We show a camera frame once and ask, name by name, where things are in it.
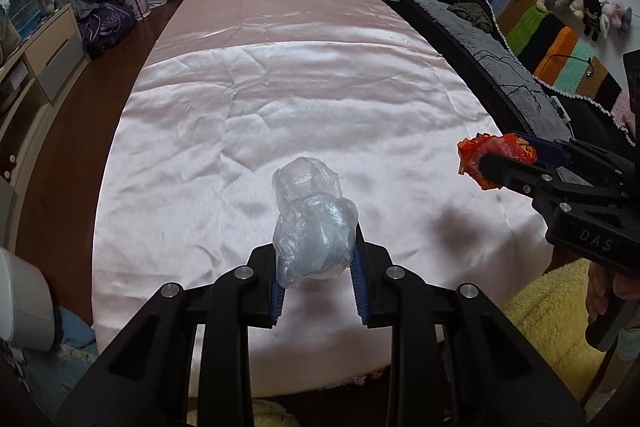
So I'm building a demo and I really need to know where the red gold wrapper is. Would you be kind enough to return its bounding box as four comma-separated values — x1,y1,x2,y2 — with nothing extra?
457,132,539,192

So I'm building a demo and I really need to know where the dark green cloth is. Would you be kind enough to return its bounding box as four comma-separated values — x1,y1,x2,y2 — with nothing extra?
446,2,494,32

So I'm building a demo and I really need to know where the pink satin tablecloth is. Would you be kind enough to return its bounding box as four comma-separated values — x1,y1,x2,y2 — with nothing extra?
92,0,556,401

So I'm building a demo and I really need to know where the white power strip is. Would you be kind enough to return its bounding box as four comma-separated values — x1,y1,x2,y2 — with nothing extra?
546,95,572,124

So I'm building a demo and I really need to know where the blue white storage basket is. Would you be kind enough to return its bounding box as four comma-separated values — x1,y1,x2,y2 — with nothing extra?
0,0,57,38

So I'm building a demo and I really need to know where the dark purple bag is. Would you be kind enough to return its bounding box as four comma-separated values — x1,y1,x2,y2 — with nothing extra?
79,1,137,56

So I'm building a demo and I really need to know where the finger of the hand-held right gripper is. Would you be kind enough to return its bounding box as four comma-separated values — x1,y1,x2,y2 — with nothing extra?
520,134,632,180
479,151,556,198

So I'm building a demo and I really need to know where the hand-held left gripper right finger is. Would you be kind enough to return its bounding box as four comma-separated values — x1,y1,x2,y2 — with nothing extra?
350,222,587,427

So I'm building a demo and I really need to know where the black cable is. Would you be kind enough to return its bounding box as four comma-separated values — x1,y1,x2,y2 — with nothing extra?
474,49,597,108

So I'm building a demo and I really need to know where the grey fur blanket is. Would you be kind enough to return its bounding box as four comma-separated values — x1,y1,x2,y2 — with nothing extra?
411,0,572,136

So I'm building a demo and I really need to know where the striped crochet blanket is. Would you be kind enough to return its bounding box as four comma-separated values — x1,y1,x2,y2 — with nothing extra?
466,0,637,134

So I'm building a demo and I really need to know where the yellow fluffy blanket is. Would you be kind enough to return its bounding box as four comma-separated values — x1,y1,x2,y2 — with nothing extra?
184,257,622,427

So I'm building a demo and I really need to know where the white plastic bin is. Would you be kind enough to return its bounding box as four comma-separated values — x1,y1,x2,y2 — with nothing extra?
0,247,57,353

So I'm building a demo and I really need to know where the person's right forearm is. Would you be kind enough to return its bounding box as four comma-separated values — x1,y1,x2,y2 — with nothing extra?
582,328,640,413

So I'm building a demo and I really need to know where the person's right hand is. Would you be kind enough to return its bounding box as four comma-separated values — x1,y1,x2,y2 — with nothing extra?
584,257,640,333

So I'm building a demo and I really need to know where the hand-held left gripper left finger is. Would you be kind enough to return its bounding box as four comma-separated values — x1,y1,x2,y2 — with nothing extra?
75,244,287,427

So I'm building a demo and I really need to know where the beige cabinet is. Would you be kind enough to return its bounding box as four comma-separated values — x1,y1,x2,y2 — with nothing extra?
0,3,92,218

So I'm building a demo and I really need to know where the blue patterned rug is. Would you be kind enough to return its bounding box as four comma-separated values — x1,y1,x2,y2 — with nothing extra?
0,306,103,413

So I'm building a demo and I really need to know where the clear plastic bag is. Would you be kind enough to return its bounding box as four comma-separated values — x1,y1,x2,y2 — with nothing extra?
271,155,359,291

